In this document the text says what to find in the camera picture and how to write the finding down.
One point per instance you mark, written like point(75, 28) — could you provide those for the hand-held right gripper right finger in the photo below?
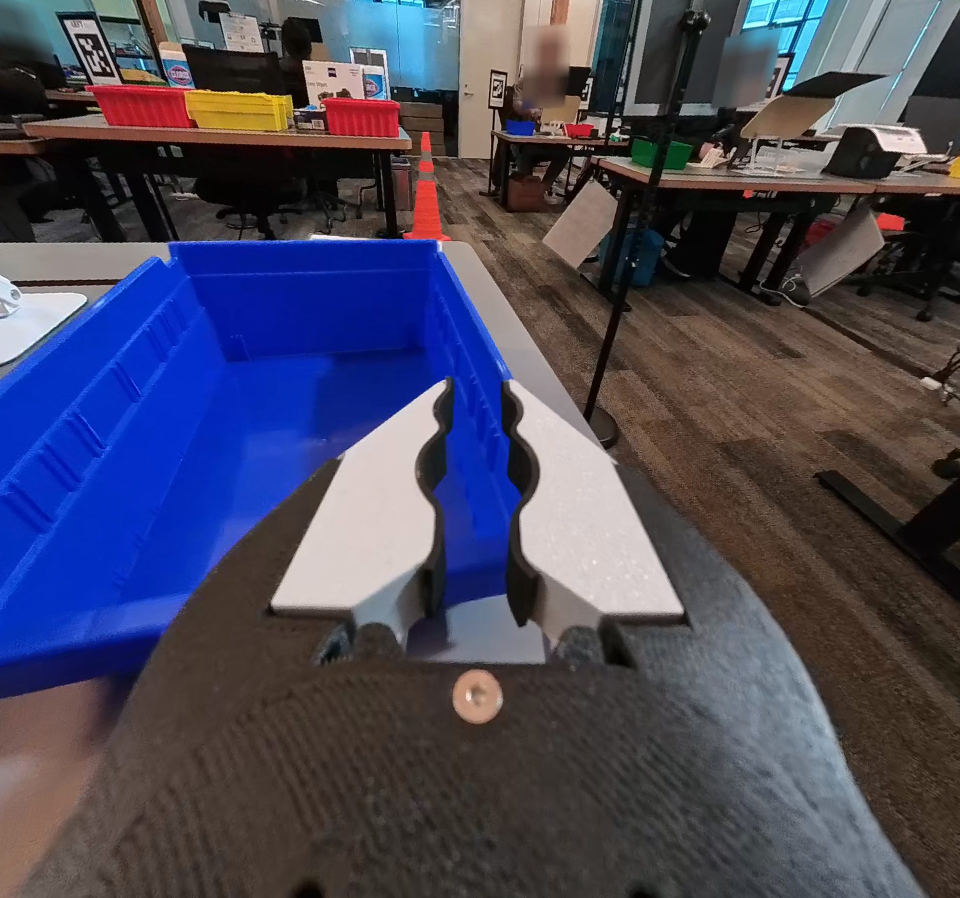
point(592, 538)

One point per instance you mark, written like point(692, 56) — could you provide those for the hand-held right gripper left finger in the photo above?
point(360, 530)

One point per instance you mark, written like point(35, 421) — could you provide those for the grey desk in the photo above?
point(75, 264)

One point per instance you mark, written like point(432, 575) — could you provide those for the small wooden desk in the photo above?
point(551, 136)

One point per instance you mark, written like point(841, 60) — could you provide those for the blue container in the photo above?
point(637, 260)

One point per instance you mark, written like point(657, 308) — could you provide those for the pale flat panel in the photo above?
point(841, 252)
point(581, 224)

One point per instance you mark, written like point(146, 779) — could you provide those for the orange traffic cone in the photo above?
point(426, 200)

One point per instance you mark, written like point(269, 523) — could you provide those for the black office chair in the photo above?
point(247, 200)

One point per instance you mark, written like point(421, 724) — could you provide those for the grey trash can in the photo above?
point(403, 181)

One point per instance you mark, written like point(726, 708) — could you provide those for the brown bag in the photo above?
point(525, 192)

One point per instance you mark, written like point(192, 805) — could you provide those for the green plastic bin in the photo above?
point(660, 155)

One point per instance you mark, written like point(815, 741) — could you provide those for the white poster stand base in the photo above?
point(30, 320)

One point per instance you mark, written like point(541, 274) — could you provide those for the small red plastic bin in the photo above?
point(580, 130)

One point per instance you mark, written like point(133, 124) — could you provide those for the small blue plastic bin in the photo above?
point(520, 127)

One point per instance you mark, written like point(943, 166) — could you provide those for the small yellow plastic bin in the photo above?
point(240, 110)

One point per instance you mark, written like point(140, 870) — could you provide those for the white printed box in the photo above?
point(334, 81)

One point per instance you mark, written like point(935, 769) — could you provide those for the black white tag sign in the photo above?
point(94, 48)
point(499, 91)

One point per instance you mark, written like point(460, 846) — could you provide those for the brown cardboard sheet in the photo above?
point(787, 116)

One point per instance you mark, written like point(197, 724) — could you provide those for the black box device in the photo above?
point(870, 155)

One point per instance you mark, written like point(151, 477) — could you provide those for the black monitor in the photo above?
point(232, 71)

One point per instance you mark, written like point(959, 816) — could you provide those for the grey door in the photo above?
point(495, 50)

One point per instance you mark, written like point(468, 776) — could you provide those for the black desk frame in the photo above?
point(900, 530)

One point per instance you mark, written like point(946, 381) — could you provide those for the black stanchion post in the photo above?
point(645, 200)

